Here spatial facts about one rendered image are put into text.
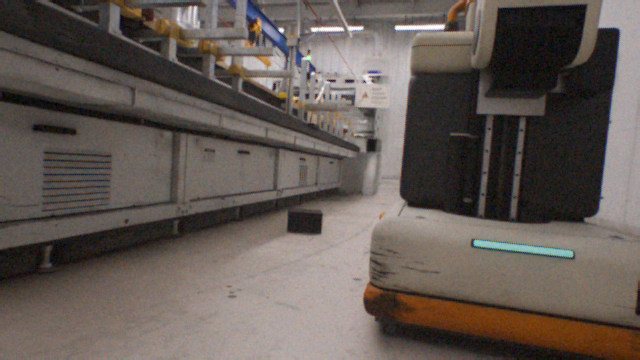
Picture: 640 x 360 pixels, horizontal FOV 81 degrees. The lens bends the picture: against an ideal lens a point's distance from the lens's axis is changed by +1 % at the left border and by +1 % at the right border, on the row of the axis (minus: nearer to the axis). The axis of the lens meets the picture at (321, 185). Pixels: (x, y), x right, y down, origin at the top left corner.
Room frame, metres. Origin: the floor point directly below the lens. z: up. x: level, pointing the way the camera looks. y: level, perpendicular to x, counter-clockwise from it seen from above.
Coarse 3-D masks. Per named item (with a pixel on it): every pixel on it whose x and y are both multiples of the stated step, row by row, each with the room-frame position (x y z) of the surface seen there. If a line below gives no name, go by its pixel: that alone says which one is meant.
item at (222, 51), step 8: (184, 48) 1.59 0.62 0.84; (192, 48) 1.58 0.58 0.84; (224, 48) 1.54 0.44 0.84; (232, 48) 1.53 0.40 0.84; (240, 48) 1.52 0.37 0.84; (248, 48) 1.52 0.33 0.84; (256, 48) 1.51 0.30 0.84; (264, 48) 1.50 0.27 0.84; (272, 48) 1.49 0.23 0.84; (184, 56) 1.60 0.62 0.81; (192, 56) 1.61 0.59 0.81; (200, 56) 1.60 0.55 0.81
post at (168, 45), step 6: (162, 12) 1.28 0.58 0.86; (168, 12) 1.27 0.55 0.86; (174, 12) 1.28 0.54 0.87; (168, 18) 1.27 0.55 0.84; (174, 18) 1.29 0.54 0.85; (162, 42) 1.27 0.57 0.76; (168, 42) 1.27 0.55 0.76; (174, 42) 1.29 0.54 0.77; (162, 48) 1.27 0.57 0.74; (168, 48) 1.27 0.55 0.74; (174, 48) 1.29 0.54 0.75; (162, 54) 1.27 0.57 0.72; (168, 54) 1.27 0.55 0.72; (174, 54) 1.29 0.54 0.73
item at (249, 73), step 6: (216, 72) 1.83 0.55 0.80; (222, 72) 1.82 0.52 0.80; (228, 72) 1.81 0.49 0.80; (246, 72) 1.79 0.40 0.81; (252, 72) 1.78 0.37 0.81; (258, 72) 1.77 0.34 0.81; (264, 72) 1.77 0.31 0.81; (270, 72) 1.76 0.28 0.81; (276, 72) 1.75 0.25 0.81; (282, 72) 1.75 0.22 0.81; (288, 72) 1.74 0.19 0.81; (294, 72) 1.75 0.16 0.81; (288, 78) 1.77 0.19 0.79
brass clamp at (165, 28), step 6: (162, 18) 1.24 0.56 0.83; (156, 24) 1.25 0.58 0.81; (162, 24) 1.24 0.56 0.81; (168, 24) 1.25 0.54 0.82; (174, 24) 1.28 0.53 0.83; (156, 30) 1.25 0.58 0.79; (162, 30) 1.24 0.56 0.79; (168, 30) 1.25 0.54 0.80; (174, 30) 1.28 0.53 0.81; (162, 36) 1.27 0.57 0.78; (168, 36) 1.27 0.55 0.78; (174, 36) 1.28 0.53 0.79; (180, 42) 1.33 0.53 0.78; (186, 42) 1.34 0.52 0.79
